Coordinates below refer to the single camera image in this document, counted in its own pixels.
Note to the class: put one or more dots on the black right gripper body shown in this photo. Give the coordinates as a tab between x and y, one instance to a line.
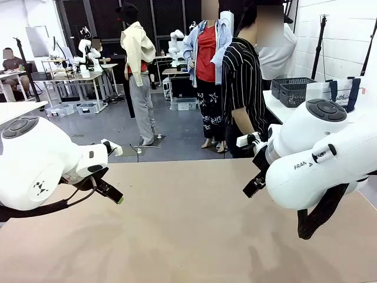
261	160

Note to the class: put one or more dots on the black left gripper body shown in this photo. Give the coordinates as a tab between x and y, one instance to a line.
84	183

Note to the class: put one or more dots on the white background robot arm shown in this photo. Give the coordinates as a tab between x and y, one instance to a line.
57	48
87	56
176	47

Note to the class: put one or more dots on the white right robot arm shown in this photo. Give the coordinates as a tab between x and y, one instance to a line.
309	177

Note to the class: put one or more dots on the person's right forearm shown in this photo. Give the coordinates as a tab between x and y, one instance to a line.
243	121

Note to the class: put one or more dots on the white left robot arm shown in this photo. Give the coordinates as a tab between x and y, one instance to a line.
35	153

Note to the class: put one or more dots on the square metal floor plate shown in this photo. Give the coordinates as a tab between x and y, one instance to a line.
126	151

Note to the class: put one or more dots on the white side table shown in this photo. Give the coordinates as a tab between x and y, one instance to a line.
278	107

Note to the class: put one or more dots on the clear plastic storage box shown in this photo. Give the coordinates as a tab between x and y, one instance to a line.
60	109
87	108
184	103

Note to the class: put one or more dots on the person in black striped shirt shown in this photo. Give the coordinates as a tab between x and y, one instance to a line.
241	73

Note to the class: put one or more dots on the mannequin with white shirt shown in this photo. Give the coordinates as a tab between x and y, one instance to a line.
279	59

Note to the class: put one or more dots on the background work table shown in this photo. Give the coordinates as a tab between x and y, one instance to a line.
76	77

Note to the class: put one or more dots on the black monitor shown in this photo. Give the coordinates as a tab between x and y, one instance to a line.
183	88

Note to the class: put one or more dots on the mannequin with blue shirt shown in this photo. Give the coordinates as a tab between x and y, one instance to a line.
206	59

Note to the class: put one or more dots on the black tripod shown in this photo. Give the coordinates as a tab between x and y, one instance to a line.
27	70
319	44
369	47

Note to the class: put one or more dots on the person in black top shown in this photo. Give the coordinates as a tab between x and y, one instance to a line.
101	51

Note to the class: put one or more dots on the mannequin with cream jacket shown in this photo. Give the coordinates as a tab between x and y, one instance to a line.
138	59

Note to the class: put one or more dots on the seated person in dark shirt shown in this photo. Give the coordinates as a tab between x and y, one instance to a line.
13	65

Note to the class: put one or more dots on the bare white torso mannequin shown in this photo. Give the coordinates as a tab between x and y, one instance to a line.
227	20

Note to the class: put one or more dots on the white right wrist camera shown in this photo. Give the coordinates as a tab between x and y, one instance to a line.
243	141

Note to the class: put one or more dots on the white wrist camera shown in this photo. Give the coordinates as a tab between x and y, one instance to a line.
116	149
243	141

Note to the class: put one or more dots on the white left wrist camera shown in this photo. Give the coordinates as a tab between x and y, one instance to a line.
116	149

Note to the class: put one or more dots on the mannequin base plate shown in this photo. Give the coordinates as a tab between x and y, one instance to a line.
148	145

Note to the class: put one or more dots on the grey wall board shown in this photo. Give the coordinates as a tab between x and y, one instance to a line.
36	41

